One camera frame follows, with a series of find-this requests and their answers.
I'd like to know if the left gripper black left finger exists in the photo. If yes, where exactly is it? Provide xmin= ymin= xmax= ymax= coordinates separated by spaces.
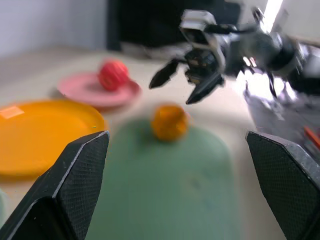
xmin=0 ymin=130 xmax=110 ymax=240

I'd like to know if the black pointed finger of the right gripper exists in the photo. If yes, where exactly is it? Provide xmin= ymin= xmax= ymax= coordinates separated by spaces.
xmin=148 ymin=58 xmax=180 ymax=90
xmin=185 ymin=73 xmax=225 ymax=105

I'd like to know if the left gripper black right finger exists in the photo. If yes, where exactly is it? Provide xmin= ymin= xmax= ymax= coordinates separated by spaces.
xmin=246 ymin=130 xmax=320 ymax=240

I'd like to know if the orange plate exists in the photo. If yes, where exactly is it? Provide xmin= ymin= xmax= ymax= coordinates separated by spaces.
xmin=0 ymin=99 xmax=107 ymax=179

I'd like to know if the pink plate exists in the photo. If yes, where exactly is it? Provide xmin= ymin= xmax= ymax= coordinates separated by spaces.
xmin=56 ymin=72 xmax=142 ymax=108

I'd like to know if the pale green item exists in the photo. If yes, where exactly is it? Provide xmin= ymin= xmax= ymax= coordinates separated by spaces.
xmin=0 ymin=187 xmax=9 ymax=227

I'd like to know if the orange ball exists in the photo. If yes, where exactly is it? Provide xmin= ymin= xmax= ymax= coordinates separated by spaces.
xmin=150 ymin=104 xmax=190 ymax=141

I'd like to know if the red ribbed ball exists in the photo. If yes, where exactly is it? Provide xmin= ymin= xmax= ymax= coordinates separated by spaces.
xmin=97 ymin=59 xmax=130 ymax=91

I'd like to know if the red stick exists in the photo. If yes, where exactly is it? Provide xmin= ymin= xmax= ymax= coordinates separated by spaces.
xmin=303 ymin=126 xmax=320 ymax=149

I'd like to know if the black monitor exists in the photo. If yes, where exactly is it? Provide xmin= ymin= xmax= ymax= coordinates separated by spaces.
xmin=107 ymin=0 xmax=242 ymax=52

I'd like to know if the silver robot torso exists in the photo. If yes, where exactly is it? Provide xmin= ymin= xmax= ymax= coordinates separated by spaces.
xmin=242 ymin=42 xmax=320 ymax=145

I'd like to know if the green cutting board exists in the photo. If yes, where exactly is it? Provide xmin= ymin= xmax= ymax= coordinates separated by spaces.
xmin=86 ymin=117 xmax=242 ymax=240

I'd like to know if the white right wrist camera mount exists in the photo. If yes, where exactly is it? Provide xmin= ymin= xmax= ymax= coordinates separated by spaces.
xmin=179 ymin=9 xmax=226 ymax=75

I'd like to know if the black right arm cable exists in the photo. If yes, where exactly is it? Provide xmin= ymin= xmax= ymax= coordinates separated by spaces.
xmin=203 ymin=22 xmax=263 ymax=35

